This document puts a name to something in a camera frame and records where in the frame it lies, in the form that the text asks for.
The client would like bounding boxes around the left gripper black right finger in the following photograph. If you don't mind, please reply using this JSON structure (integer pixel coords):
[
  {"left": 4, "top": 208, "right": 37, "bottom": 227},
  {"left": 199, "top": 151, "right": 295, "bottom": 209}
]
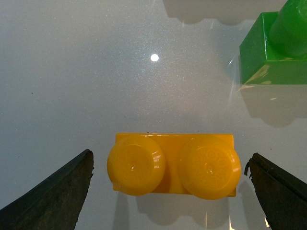
[{"left": 244, "top": 153, "right": 307, "bottom": 230}]

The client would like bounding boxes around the yellow two-stud toy block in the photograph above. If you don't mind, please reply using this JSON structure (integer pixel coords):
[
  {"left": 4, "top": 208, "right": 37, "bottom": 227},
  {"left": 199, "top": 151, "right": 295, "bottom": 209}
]
[{"left": 107, "top": 133, "right": 241, "bottom": 200}]

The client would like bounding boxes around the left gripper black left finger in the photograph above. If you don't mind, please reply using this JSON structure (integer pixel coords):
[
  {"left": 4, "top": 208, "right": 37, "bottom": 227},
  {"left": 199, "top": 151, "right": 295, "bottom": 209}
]
[{"left": 0, "top": 149, "right": 94, "bottom": 230}]

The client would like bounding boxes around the green two-stud toy block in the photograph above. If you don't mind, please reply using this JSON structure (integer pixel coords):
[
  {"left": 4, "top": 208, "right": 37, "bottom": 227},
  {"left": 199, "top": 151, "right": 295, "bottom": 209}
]
[{"left": 239, "top": 0, "right": 307, "bottom": 85}]

